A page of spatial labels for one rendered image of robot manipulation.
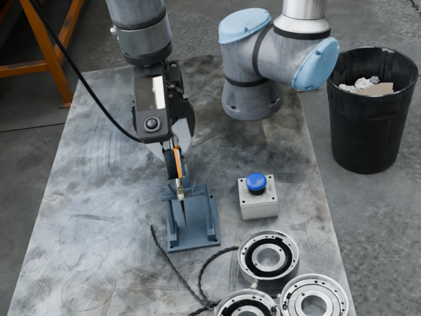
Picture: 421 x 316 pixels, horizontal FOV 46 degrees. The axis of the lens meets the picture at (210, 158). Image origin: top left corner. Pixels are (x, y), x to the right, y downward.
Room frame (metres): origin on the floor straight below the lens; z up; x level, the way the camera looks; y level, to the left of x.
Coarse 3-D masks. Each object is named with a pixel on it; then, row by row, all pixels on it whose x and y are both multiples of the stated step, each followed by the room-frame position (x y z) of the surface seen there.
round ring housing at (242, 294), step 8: (232, 296) 0.45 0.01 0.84; (240, 296) 0.45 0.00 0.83; (248, 296) 0.45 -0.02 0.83; (256, 296) 0.44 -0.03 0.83; (264, 296) 0.43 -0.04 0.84; (224, 304) 0.44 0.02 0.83; (264, 304) 0.43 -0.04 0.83; (272, 304) 0.42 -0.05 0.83; (216, 312) 0.42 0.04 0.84; (240, 312) 0.42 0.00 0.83; (248, 312) 0.42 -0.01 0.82; (256, 312) 0.41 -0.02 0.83
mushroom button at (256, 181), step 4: (248, 176) 0.67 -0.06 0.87; (252, 176) 0.67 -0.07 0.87; (256, 176) 0.66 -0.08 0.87; (260, 176) 0.66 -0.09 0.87; (264, 176) 0.66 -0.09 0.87; (248, 180) 0.66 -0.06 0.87; (252, 180) 0.66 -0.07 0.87; (256, 180) 0.66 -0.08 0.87; (260, 180) 0.65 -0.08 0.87; (264, 180) 0.65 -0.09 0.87; (248, 184) 0.65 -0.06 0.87; (252, 184) 0.65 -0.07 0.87; (256, 184) 0.65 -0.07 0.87; (260, 184) 0.64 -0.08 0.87; (264, 184) 0.65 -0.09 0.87; (252, 188) 0.64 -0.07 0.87; (256, 188) 0.64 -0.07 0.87; (260, 188) 0.64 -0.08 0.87
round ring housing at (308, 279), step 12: (300, 276) 0.45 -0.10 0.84; (312, 276) 0.45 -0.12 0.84; (324, 276) 0.45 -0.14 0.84; (288, 288) 0.44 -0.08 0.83; (336, 288) 0.43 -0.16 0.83; (288, 300) 0.43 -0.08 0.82; (300, 300) 0.42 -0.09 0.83; (312, 300) 0.43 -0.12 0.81; (324, 300) 0.41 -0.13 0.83; (288, 312) 0.40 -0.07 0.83; (300, 312) 0.40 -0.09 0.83
